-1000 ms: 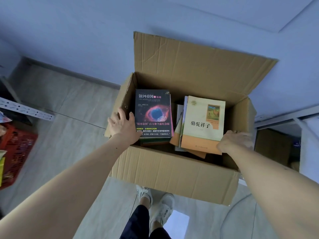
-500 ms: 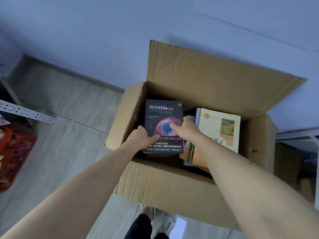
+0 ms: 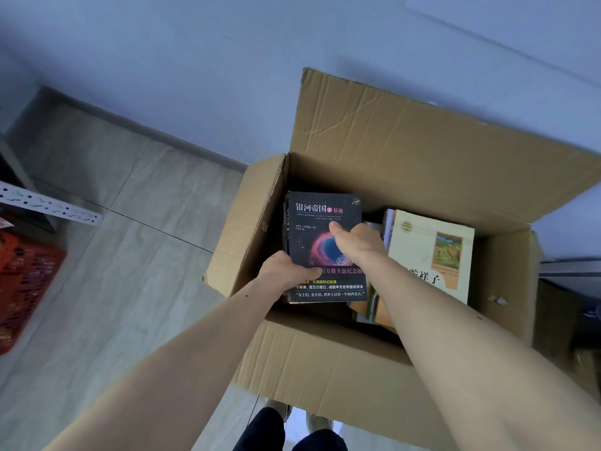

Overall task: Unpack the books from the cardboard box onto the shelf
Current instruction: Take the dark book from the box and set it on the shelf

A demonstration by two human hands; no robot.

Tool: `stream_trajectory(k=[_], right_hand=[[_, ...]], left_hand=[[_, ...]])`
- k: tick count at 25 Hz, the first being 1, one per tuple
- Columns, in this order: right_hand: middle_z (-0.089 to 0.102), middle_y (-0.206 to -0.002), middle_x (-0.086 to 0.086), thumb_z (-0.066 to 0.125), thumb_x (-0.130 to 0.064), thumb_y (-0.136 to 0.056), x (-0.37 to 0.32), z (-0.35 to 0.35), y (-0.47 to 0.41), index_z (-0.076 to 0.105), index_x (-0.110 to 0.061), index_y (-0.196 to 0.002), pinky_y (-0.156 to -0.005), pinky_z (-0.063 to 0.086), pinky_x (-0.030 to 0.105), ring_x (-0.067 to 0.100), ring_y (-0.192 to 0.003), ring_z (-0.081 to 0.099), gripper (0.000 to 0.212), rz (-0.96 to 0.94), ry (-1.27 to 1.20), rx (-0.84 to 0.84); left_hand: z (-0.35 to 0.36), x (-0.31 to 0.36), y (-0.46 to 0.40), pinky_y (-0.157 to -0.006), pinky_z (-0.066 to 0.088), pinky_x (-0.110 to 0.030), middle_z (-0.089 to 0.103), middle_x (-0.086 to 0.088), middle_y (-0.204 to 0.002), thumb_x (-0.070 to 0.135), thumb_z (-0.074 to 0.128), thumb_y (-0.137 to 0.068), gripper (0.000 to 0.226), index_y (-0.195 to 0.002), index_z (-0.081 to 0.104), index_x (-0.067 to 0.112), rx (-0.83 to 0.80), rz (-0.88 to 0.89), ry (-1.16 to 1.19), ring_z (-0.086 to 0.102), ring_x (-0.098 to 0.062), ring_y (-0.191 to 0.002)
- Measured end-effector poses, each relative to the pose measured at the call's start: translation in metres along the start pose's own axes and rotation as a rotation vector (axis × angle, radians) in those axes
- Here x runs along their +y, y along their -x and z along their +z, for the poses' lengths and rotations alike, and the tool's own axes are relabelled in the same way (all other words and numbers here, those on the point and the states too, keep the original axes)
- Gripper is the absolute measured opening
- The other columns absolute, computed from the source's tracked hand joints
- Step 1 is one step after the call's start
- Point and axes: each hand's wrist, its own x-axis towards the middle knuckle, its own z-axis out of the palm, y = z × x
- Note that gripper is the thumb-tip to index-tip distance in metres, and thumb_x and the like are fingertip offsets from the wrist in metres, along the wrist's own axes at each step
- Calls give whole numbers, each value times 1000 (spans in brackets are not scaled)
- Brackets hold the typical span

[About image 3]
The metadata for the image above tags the person's left hand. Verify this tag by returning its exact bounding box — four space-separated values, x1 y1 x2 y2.
255 250 325 296

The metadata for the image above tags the person's right hand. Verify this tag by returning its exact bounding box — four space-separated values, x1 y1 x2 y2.
328 222 388 273

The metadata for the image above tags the black nebula cover books stack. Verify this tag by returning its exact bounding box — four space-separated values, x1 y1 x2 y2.
281 190 369 305

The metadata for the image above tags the cream orange cover books stack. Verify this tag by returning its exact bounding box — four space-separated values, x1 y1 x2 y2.
349 209 476 334

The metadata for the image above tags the brown cardboard box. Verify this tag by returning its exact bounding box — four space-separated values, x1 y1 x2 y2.
202 68 601 449

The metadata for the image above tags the person's left forearm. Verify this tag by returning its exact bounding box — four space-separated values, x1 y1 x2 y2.
42 276 282 451

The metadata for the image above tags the person's right forearm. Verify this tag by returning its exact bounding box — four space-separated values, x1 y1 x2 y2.
354 251 601 451

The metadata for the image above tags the person's left white shoe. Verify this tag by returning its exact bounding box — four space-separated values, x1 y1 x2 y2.
265 398 292 423

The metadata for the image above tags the person's white shoe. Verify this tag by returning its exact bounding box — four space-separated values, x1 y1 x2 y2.
265 398 292 423
306 413 334 433

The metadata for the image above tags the person's right white shoe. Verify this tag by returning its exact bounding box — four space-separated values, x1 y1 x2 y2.
306 413 334 433

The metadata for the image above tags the person's left leg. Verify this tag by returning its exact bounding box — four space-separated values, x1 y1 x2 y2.
233 407 285 451

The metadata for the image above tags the person's leg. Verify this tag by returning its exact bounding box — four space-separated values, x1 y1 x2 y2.
233 407 285 451
290 429 348 451

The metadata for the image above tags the person's right leg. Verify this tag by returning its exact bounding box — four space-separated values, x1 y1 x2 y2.
290 429 348 451

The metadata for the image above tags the grey perforated metal shelf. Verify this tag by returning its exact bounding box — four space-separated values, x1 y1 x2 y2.
0 135 104 233

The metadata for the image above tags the red plastic basket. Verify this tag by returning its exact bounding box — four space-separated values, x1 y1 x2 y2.
0 229 68 356

